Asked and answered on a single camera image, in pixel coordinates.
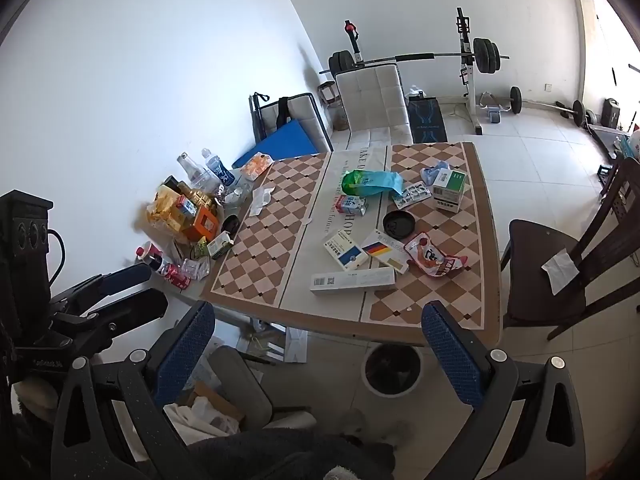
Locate white paper bag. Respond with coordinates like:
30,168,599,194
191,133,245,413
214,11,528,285
285,327,308,363

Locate clear glass bottle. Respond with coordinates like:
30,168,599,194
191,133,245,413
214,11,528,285
176,152,211,191

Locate striped flag print box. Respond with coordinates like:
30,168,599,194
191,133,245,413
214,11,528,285
361,230,410,274

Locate orange box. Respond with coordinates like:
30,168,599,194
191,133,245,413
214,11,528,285
182,205,223,243

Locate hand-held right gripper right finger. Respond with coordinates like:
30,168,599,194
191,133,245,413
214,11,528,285
421,301,587,480

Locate dark wooden chair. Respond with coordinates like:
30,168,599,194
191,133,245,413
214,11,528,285
501,157,640,342

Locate white barbell rack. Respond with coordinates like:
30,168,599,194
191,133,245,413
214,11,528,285
344,7,501,136

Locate checkered dining table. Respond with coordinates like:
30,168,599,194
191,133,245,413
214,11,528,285
200,141,502,347

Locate clear plastic wrapper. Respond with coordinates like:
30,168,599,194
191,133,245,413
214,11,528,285
181,256,211,281

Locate green plastic bag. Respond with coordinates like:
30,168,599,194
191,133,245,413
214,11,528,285
341,169,403,200

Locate blue label water bottle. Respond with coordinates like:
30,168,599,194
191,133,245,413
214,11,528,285
201,148,236,188

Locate long white box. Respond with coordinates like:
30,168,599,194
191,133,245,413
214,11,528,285
310,266,396,295

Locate black cable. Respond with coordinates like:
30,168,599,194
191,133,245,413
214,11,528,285
46,229,67,288

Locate white plastic bag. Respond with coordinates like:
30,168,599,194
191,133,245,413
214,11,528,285
164,396,241,446

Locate person's dark fleece pants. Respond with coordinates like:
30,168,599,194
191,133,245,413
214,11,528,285
187,427,396,480

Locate brown cardboard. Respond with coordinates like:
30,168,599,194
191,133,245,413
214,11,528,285
187,380,246,428

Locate green white small carton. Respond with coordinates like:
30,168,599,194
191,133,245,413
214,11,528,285
206,232,235,260

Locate black round dish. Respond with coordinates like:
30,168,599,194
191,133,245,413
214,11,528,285
382,210,416,240

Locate person's left forearm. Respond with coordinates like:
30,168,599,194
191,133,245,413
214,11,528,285
11,376,63,412

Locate blue plastic packet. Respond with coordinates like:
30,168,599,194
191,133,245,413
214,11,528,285
420,160,451,184

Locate pill blister pack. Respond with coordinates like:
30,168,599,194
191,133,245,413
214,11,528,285
392,182,432,209

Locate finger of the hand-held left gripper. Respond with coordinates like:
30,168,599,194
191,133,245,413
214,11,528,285
54,287,170,347
49,263,152,314

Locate green white medicine box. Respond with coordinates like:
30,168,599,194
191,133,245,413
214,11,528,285
432,169,468,213

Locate white round trash bin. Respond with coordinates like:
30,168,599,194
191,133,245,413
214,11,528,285
361,344,425,398

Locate short barbell with plates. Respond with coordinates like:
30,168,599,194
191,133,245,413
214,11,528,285
480,86,586,128

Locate red white snack pouch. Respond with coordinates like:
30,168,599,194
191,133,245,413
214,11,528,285
404,232,468,277

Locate small milk carton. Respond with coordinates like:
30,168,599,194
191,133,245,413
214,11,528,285
335,194,368,217

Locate red soda can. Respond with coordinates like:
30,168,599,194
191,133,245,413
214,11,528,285
162,262,191,289

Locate long barbell with plates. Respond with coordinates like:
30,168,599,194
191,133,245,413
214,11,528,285
320,37,511,76

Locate white tissue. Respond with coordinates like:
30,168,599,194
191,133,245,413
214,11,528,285
541,250,582,296
248,185,276,218

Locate cream padded chair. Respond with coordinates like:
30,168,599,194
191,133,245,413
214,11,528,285
334,64,414,153

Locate yellow snack bag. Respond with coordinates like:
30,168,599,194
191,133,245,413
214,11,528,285
145,185,188,236

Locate red label cola bottle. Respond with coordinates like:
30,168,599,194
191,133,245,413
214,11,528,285
136,241,168,271

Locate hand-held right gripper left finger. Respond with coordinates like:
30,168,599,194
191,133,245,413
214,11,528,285
50,301,217,480

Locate blue folded mat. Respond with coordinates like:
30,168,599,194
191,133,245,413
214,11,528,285
232,119,321,168

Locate orange snack packet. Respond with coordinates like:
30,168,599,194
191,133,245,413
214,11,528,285
241,152,273,181

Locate blue white medicine box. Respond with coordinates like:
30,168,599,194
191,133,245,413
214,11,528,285
322,230,369,272

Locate black blue bench pad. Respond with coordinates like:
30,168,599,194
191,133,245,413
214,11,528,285
406,100,448,143

